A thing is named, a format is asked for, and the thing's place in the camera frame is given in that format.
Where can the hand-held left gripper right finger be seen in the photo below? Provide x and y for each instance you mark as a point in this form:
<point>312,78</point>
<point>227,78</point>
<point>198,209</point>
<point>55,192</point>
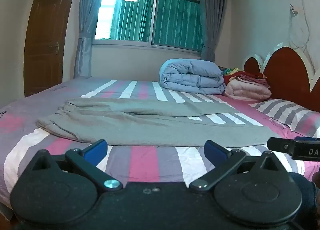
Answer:
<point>214,150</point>

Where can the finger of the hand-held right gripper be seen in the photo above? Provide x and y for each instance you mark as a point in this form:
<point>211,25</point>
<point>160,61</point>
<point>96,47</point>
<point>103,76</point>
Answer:
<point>280,145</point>

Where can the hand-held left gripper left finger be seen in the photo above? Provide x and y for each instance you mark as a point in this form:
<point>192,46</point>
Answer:
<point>96,150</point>

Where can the grey pants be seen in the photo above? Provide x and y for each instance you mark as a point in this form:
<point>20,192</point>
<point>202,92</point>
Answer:
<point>140,125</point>

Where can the striped pillow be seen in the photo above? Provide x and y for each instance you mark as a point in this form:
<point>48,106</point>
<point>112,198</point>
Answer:
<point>287,114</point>

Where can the person's dark blue clothing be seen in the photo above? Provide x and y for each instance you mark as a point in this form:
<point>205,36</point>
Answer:
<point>303,192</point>

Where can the bed with striped sheet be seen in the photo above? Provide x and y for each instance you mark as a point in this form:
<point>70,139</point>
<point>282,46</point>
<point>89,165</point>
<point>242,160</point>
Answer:
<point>145,161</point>

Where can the folded pink blanket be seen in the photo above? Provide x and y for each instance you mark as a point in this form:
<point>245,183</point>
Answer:
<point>246,91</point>

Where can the red-brown wooden headboard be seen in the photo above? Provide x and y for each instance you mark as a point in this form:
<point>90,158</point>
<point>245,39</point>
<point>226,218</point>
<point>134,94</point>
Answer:
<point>287,77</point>

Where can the folded light blue duvet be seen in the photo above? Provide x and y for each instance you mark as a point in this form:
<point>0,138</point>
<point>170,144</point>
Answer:
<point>192,77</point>

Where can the red folded clothes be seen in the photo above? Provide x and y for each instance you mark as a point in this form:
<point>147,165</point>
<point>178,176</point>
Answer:
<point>246,77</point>

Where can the colourful patterned cloth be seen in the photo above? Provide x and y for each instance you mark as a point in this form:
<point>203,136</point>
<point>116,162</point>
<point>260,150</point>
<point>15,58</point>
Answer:
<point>228,70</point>

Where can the brown wooden door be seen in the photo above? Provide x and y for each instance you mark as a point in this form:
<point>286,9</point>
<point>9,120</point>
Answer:
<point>47,45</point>

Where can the grey curtain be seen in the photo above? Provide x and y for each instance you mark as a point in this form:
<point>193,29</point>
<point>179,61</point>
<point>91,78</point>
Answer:
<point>86,32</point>
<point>213,20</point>

